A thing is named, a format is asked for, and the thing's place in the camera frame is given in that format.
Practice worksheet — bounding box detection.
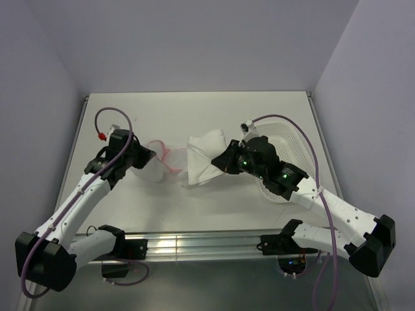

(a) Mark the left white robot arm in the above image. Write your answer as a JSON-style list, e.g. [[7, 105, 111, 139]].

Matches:
[[15, 129, 156, 298]]

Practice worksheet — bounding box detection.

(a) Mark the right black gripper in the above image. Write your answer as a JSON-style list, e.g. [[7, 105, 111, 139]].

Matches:
[[211, 139, 267, 179]]

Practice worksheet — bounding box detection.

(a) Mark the white bra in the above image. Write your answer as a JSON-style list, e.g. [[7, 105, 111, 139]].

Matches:
[[186, 129, 227, 186]]

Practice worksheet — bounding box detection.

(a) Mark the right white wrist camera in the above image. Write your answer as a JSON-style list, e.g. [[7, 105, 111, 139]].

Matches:
[[240, 120, 260, 145]]

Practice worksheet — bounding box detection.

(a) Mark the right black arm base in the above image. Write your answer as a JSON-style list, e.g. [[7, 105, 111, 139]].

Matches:
[[256, 234, 306, 274]]

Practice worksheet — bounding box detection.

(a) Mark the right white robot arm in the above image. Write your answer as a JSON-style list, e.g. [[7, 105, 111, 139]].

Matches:
[[211, 136, 396, 277]]

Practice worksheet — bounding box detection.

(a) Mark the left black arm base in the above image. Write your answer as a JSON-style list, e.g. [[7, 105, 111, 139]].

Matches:
[[97, 238, 150, 282]]

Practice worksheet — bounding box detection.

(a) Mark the white perforated plastic basket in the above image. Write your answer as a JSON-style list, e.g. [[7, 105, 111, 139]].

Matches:
[[249, 121, 320, 205]]

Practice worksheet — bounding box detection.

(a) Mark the white mesh laundry bag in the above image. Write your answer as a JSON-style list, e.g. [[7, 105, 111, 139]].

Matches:
[[130, 140, 187, 182]]

